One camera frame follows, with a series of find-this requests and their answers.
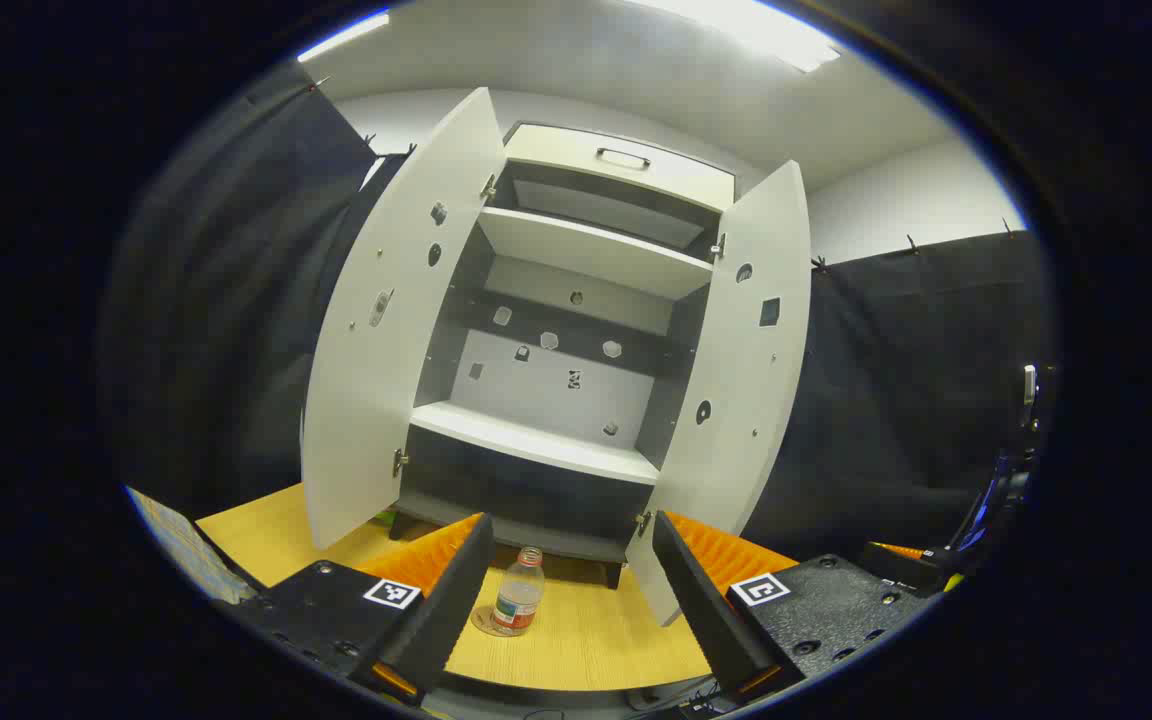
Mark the round wooden coaster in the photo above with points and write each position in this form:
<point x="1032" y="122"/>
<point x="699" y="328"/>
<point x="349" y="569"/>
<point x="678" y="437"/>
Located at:
<point x="482" y="621"/>

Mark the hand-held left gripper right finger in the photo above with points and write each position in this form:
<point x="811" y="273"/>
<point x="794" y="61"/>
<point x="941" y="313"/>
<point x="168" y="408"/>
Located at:
<point x="706" y="610"/>

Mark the white cabinet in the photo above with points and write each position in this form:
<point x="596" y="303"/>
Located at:
<point x="546" y="440"/>

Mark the long ceiling light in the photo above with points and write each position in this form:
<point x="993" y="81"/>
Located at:
<point x="766" y="35"/>

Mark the white cabinet drawer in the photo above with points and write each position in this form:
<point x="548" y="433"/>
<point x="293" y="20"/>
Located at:
<point x="576" y="170"/>

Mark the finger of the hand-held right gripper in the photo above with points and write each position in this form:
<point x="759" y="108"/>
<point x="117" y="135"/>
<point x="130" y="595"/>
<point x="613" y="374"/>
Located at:
<point x="901" y="568"/>

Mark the plastic water bottle red label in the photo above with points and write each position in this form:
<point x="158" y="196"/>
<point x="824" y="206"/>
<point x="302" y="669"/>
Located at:
<point x="518" y="600"/>

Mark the short ceiling light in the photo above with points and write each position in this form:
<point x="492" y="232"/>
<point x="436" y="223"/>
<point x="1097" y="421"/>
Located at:
<point x="346" y="35"/>

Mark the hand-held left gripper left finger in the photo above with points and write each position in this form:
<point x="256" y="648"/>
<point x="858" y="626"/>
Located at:
<point x="456" y="610"/>

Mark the black backdrop cloth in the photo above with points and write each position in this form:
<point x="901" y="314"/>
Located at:
<point x="216" y="300"/>

